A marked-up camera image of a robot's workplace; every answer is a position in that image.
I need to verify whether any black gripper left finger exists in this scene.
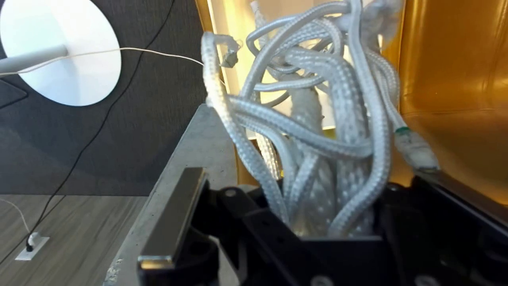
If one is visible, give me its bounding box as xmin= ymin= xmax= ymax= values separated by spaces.
xmin=138 ymin=165 xmax=319 ymax=286

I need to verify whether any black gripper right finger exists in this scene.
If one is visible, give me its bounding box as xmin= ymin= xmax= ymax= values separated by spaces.
xmin=380 ymin=173 xmax=508 ymax=286

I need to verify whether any thick white braided rope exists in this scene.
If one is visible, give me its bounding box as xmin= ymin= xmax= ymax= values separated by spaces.
xmin=232 ymin=0 xmax=396 ymax=239

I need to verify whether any thin white cord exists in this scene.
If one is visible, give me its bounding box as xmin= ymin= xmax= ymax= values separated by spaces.
xmin=200 ymin=0 xmax=442 ymax=239

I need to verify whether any yellow chair with metal armrest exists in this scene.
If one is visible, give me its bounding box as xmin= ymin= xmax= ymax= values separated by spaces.
xmin=194 ymin=0 xmax=508 ymax=204

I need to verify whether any grey floor outlet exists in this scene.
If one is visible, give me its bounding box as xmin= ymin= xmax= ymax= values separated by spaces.
xmin=15 ymin=230 xmax=53 ymax=261

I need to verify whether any white round-base stand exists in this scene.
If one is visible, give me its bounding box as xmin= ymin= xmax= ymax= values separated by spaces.
xmin=0 ymin=0 xmax=124 ymax=107

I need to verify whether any black floor cable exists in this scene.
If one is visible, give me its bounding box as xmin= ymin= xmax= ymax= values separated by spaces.
xmin=0 ymin=0 xmax=180 ymax=266

